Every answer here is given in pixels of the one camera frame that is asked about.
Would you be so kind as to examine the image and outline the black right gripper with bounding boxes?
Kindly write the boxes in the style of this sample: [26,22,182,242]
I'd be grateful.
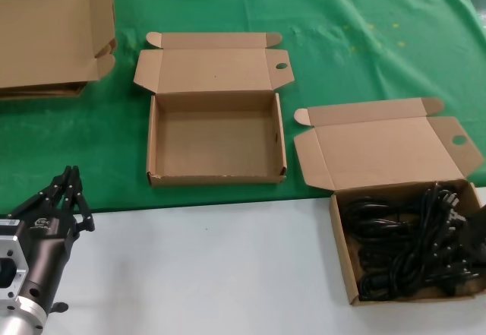
[457,202,486,271]

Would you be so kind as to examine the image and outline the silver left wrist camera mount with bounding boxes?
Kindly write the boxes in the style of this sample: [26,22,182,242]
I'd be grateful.
[0,218,30,302]

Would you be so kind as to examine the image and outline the green tablecloth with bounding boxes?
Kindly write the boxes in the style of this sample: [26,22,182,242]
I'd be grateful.
[0,0,486,214]

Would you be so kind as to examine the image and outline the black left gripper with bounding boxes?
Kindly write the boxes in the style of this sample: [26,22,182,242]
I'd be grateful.
[8,165,96,311]

